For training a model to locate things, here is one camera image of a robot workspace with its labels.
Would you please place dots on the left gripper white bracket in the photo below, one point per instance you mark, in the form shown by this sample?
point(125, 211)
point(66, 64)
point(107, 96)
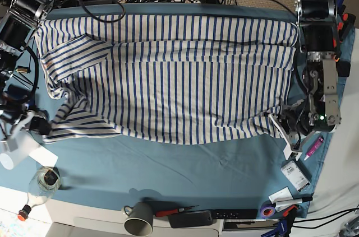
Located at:
point(287, 124)

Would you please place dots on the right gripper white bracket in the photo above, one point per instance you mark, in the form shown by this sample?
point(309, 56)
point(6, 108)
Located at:
point(13, 120)

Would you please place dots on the blue white striped T-shirt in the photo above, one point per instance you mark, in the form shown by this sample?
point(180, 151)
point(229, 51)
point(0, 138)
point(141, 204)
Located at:
point(183, 80)

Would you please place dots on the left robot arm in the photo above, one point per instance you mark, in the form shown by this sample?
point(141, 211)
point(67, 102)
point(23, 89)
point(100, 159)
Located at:
point(319, 41)

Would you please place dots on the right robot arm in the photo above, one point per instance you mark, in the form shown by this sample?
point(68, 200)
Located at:
point(18, 27)

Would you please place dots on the clear plastic cup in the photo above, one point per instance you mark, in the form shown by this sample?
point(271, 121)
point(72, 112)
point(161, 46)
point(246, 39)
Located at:
point(15, 150)

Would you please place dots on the white boxed hard drive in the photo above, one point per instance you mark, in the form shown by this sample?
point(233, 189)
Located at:
point(295, 175)

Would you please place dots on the clear glass bottle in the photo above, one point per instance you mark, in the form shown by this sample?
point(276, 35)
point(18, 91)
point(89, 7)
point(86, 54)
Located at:
point(43, 185)

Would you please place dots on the white paper tag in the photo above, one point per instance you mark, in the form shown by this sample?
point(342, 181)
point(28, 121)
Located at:
point(281, 195)

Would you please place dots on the black square foam pad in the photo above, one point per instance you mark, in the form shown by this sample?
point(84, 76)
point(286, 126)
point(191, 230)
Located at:
point(343, 68)

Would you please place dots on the black marker pen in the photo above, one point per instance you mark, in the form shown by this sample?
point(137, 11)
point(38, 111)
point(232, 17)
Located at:
point(292, 202)

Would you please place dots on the purple tape roll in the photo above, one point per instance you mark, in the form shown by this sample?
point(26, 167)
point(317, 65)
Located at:
point(267, 210)

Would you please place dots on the blue spring clamp bottom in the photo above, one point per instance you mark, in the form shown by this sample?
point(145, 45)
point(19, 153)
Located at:
point(283, 226)

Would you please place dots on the black remote control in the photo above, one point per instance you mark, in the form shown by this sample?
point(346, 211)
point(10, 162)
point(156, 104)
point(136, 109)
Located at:
point(238, 214)

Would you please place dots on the orange black bar clamp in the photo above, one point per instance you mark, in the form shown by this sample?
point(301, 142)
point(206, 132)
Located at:
point(346, 23)

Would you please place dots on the black smartphone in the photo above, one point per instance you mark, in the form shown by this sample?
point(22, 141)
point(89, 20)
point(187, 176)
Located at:
point(191, 219)

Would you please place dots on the grey ceramic mug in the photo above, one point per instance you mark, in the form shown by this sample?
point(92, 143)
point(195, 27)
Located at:
point(139, 219)

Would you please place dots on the red handled screwdriver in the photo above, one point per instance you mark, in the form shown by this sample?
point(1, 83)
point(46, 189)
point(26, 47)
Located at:
point(173, 211)

